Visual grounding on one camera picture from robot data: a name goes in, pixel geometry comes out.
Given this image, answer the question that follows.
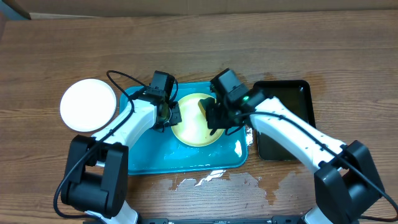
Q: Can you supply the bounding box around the green yellow sponge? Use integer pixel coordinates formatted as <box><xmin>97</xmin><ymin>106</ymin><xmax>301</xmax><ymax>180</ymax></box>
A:
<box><xmin>198</xmin><ymin>97</ymin><xmax>216</xmax><ymax>121</ymax></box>

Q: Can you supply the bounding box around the yellow plate with sauce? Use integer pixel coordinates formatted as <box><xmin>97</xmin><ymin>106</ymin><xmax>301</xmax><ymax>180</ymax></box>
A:
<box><xmin>172</xmin><ymin>93</ymin><xmax>224</xmax><ymax>147</ymax></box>

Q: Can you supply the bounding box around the pink-white plate with sauce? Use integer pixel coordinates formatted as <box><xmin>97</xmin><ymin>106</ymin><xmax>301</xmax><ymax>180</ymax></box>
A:
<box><xmin>60</xmin><ymin>79</ymin><xmax>116</xmax><ymax>132</ymax></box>

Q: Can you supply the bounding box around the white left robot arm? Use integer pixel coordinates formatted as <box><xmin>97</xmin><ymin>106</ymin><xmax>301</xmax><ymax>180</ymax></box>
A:
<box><xmin>53</xmin><ymin>88</ymin><xmax>182</xmax><ymax>223</ymax></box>

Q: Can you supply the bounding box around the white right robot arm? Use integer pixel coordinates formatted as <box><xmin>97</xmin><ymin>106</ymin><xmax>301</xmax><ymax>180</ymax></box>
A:
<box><xmin>198</xmin><ymin>90</ymin><xmax>385</xmax><ymax>223</ymax></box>

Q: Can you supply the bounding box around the teal plastic tray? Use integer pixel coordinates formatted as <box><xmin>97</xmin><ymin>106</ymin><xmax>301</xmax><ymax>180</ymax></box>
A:
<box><xmin>128</xmin><ymin>82</ymin><xmax>248</xmax><ymax>175</ymax></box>

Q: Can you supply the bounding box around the black water tray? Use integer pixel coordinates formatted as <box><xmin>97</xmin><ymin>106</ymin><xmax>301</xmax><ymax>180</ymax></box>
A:
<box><xmin>253</xmin><ymin>80</ymin><xmax>316</xmax><ymax>161</ymax></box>

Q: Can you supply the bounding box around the brown cardboard backdrop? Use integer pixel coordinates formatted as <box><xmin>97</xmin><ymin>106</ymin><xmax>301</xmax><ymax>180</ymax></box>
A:
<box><xmin>4</xmin><ymin>0</ymin><xmax>397</xmax><ymax>17</ymax></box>

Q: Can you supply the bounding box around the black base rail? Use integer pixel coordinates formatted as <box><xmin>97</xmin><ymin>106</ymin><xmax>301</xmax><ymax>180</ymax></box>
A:
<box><xmin>83</xmin><ymin>215</ymin><xmax>312</xmax><ymax>224</ymax></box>

